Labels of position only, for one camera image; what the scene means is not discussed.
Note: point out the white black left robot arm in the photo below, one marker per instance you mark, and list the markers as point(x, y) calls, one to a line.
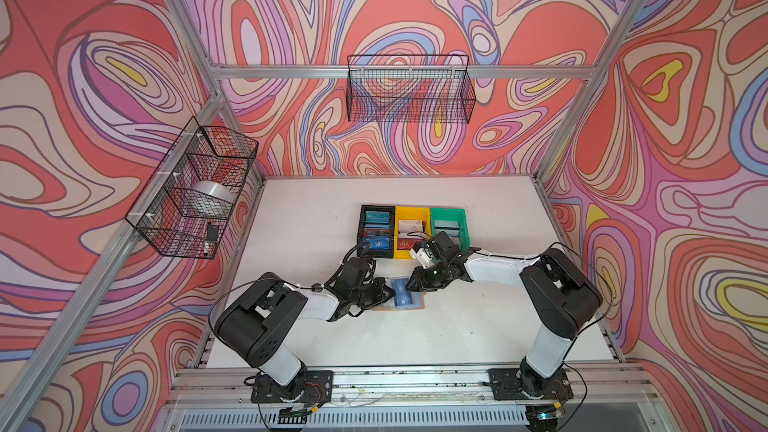
point(257, 322)

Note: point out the tan card holder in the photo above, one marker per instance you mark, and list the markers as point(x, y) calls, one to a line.
point(389, 306)

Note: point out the aluminium rail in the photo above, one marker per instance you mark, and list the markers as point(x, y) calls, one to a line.
point(610, 396)

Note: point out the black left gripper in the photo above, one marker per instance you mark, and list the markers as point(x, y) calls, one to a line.
point(379, 287)

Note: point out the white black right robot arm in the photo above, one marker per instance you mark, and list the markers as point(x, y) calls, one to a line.
point(564, 299)

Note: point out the left wire basket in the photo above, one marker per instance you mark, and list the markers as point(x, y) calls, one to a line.
point(172, 218)

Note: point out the white tape roll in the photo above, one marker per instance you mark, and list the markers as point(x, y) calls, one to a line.
point(215, 190)

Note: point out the teal card in black bin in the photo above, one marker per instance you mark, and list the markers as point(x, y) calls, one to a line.
point(377, 217)

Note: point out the green plastic bin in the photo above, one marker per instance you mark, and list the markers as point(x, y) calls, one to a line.
point(452, 221)

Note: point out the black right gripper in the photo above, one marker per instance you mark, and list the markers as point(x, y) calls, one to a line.
point(420, 282)

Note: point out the blue VIP card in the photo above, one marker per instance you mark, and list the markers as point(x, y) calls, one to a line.
point(404, 299)

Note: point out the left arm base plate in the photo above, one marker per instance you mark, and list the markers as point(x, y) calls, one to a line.
point(309, 388)

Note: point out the wire basket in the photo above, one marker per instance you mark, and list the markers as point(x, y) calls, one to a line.
point(172, 218)
point(409, 88)

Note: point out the yellow plastic bin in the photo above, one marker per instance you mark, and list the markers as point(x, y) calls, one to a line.
point(412, 226)

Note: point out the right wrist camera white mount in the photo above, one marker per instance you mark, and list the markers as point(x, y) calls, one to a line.
point(422, 254)

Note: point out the back wire basket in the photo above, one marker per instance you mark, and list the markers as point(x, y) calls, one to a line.
point(409, 88)

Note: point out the black plastic bin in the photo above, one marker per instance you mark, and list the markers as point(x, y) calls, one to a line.
point(378, 237)

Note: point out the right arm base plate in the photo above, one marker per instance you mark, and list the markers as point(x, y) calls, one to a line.
point(528, 383)

